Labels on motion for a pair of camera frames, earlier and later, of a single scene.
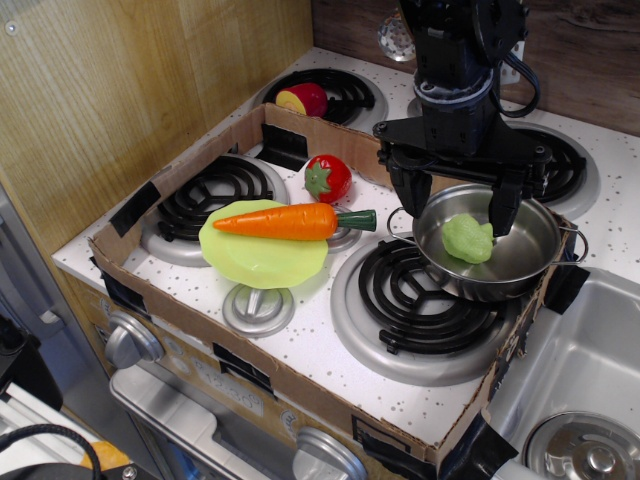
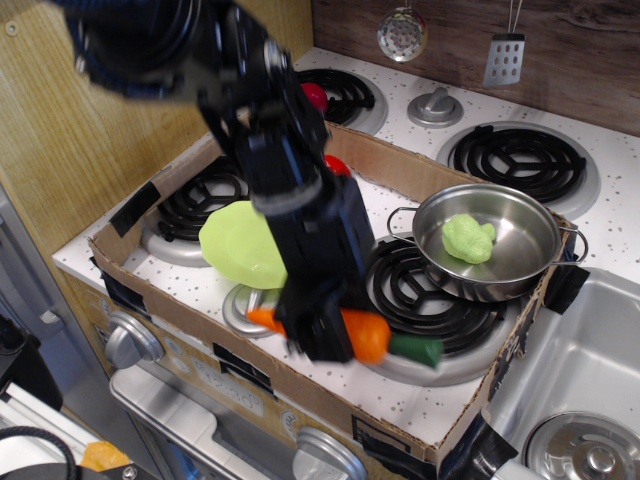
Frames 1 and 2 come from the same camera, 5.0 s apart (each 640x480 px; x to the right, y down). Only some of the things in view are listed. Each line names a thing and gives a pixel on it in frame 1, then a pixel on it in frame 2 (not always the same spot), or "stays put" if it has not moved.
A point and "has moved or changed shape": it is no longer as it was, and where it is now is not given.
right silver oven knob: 319,456 stays put
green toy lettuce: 465,239 stays put
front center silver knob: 258,312 stays put
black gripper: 472,137 → 323,243
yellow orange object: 109,456 stays put
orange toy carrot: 310,222 has moved or changed shape
